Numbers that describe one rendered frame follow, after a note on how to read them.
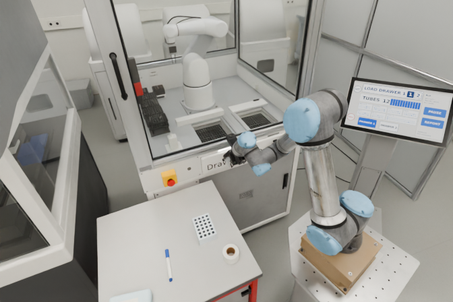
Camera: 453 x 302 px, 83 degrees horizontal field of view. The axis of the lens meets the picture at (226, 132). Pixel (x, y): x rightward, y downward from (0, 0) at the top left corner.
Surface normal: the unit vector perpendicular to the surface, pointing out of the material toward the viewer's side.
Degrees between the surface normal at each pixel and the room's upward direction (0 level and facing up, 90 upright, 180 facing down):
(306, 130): 83
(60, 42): 90
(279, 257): 0
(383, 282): 0
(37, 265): 90
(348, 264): 2
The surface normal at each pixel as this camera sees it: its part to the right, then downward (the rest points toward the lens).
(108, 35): 0.40, 0.51
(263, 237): -0.04, -0.82
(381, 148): -0.43, 0.53
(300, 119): -0.82, 0.24
